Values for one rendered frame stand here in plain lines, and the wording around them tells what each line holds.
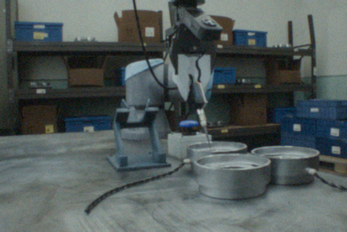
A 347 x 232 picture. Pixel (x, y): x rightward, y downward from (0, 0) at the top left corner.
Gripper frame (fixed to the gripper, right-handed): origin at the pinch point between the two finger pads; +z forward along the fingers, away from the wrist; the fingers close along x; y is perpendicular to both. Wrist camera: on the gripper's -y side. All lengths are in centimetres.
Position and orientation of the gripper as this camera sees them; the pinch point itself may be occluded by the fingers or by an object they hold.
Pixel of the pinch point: (194, 93)
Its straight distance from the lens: 71.0
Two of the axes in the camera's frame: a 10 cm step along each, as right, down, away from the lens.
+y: -3.2, -0.6, 9.5
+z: 0.2, 10.0, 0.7
